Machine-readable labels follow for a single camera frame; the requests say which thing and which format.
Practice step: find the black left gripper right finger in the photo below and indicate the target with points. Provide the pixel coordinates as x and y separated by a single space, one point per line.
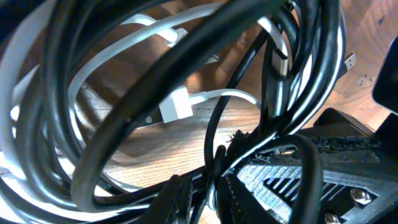
235 203

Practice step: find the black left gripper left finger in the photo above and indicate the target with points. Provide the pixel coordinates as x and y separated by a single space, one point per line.
173 203

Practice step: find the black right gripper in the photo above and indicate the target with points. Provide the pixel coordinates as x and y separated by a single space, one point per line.
359 165

